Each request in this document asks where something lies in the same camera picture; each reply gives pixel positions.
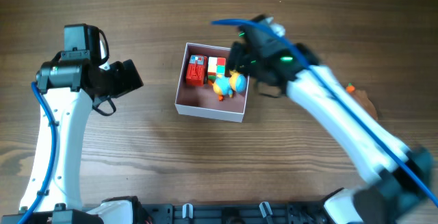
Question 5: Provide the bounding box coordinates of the yellow duck toy blue hat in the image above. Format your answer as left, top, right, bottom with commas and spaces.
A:
212, 71, 247, 101

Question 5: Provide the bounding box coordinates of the small colourful puzzle cube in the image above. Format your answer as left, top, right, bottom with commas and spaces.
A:
207, 57, 227, 82

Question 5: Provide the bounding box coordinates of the red toy truck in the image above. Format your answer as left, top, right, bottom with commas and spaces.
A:
185, 55, 208, 86

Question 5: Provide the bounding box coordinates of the white box pink interior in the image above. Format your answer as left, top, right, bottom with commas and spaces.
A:
175, 42, 248, 123

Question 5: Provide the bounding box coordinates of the brown plush capybara toy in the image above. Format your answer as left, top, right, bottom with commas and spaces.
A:
346, 83, 378, 121

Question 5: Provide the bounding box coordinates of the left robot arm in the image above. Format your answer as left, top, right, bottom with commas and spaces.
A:
1, 24, 151, 223

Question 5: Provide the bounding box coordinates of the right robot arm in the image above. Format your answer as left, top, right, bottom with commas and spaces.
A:
223, 15, 437, 223

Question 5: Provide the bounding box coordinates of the right blue cable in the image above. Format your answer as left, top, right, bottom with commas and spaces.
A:
210, 18, 438, 208

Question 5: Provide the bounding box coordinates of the blue cable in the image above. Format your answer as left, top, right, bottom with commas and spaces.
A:
16, 81, 57, 224
210, 18, 438, 208

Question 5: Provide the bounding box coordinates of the left blue cable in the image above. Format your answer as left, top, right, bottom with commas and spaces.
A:
16, 81, 57, 224

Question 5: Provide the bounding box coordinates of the black mounting rail base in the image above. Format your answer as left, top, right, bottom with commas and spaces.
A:
141, 201, 333, 224

